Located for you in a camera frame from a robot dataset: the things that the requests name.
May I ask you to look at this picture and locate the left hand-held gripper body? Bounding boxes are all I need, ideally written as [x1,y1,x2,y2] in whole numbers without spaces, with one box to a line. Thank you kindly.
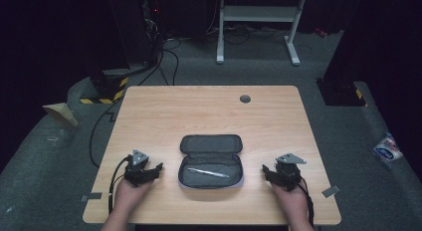
[123,148,154,188]

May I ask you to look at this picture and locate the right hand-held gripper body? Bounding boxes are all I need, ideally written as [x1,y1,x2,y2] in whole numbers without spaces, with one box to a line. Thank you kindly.
[275,152,308,192]

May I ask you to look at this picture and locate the silver pen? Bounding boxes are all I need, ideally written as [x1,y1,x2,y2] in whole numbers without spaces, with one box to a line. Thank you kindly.
[187,167,231,179]

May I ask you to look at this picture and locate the grey zip pencil case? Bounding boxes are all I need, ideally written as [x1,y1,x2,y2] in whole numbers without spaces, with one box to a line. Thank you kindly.
[177,134,245,191]

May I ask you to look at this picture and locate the person's left hand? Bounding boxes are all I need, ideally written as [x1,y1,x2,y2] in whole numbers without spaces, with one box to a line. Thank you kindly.
[113,177,153,211]

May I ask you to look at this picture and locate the grey tape strip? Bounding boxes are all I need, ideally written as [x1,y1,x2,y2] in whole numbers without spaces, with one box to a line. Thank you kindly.
[320,184,341,198]
[80,191,104,203]

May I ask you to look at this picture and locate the black yellow striped stand base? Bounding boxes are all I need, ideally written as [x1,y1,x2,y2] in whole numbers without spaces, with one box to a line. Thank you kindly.
[79,68,130,106]

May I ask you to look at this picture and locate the beige cardboard wedge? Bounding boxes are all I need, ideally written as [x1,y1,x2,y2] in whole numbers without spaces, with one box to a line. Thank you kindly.
[42,102,80,127]

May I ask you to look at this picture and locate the white blue tissue packet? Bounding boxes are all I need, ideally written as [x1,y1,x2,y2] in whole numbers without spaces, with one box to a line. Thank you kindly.
[372,131,404,164]

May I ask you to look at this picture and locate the black column with striped base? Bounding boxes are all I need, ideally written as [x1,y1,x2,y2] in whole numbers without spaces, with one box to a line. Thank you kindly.
[316,0,369,108]

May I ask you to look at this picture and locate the black equipment rack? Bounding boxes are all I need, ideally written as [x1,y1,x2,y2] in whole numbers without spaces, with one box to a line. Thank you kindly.
[105,0,164,70]

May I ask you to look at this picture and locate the white metal stand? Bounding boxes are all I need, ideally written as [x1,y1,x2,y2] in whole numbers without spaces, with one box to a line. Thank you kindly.
[215,0,309,67]

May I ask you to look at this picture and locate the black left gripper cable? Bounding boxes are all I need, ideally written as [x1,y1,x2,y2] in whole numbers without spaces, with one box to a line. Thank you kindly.
[107,154,132,215]

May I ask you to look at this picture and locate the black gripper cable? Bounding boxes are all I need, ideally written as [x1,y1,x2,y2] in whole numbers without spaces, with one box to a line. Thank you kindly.
[298,183,316,227]
[107,154,132,215]

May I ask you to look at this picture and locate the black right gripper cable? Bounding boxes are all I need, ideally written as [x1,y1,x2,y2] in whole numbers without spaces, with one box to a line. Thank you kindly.
[298,183,316,227]

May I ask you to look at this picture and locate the black floor cable bundle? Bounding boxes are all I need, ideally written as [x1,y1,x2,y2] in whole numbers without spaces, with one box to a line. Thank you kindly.
[136,37,181,87]

